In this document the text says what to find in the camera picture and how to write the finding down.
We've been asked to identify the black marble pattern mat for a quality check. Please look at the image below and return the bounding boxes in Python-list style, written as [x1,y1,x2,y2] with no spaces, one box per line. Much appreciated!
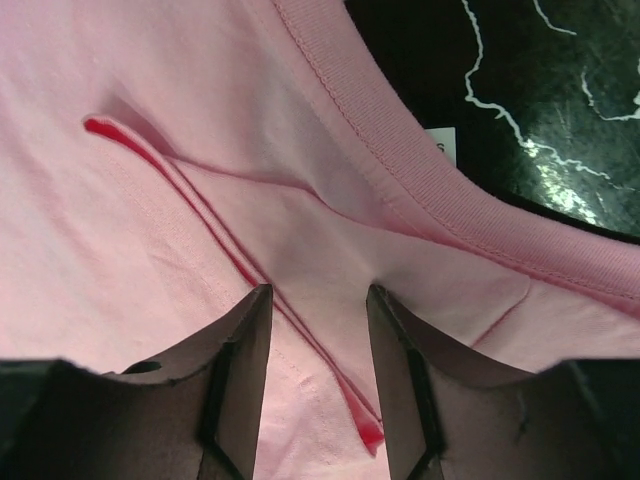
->
[346,0,639,244]

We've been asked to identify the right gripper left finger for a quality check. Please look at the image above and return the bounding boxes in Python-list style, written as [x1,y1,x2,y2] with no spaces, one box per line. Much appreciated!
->
[1,285,273,479]

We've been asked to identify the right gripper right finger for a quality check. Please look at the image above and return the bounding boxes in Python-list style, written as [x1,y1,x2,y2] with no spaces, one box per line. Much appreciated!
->
[366,285,639,479]

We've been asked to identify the pink t shirt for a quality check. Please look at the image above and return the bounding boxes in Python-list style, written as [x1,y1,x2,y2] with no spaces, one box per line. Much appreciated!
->
[1,1,639,479]

